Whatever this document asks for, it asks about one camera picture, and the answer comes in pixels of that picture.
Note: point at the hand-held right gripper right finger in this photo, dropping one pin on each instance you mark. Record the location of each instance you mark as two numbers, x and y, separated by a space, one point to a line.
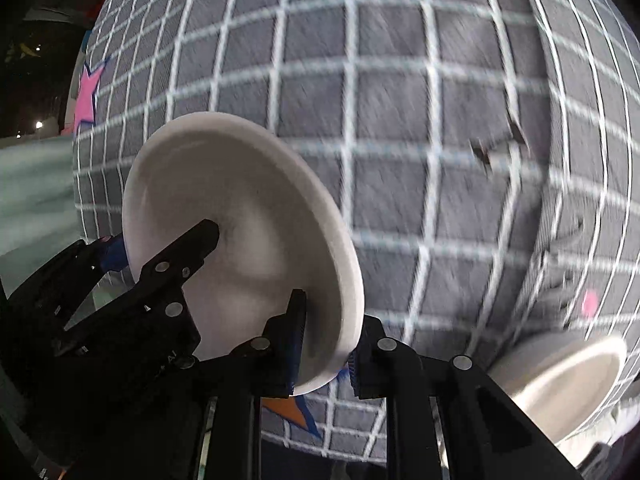
356 367

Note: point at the large white round plate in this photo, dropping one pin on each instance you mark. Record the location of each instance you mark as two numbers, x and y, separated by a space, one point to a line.
240 170

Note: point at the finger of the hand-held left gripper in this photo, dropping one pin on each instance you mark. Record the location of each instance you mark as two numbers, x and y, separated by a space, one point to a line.
180 255
112 255

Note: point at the pale green cloth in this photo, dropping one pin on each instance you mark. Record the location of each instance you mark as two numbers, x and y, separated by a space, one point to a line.
35 195

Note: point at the grey checked tablecloth with stars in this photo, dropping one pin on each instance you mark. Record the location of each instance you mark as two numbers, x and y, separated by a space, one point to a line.
400 110

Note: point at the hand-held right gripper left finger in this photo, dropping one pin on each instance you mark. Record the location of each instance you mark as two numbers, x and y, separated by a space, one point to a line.
296 345

